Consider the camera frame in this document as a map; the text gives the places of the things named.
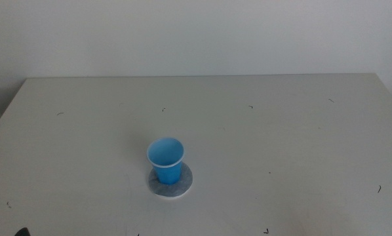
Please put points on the blue plastic cup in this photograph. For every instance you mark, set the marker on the blue plastic cup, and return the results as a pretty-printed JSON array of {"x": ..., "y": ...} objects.
[{"x": 166, "y": 164}]

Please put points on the round grey cup mat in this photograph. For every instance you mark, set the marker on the round grey cup mat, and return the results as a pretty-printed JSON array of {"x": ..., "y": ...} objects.
[{"x": 186, "y": 183}]

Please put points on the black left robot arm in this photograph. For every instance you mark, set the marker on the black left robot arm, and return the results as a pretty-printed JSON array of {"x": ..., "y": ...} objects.
[{"x": 22, "y": 232}]

